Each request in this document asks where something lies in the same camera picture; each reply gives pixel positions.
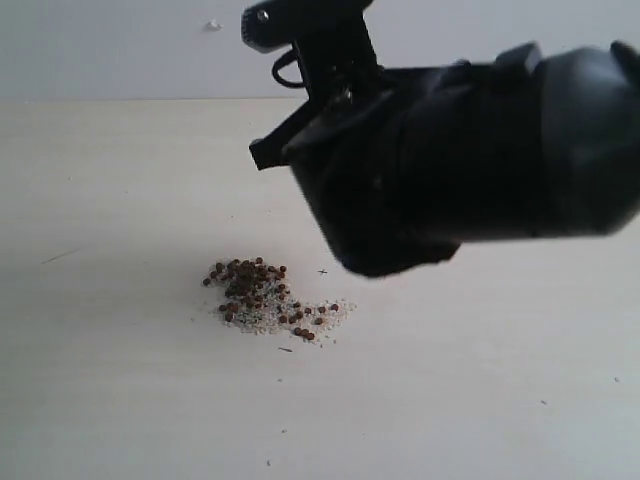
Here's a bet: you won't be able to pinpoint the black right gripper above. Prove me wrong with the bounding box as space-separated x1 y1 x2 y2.
249 61 500 278

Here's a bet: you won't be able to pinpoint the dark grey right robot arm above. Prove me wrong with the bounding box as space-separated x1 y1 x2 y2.
250 41 639 278

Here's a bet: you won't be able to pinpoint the brown beans and crumbs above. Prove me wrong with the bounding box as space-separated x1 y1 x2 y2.
199 256 357 348

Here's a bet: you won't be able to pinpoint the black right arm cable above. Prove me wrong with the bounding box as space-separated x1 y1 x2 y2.
271 47 306 89

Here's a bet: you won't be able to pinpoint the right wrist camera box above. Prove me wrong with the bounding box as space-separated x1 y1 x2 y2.
241 0 380 102

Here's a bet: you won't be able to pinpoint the small white wall hook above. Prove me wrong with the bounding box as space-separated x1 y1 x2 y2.
204 19 223 32

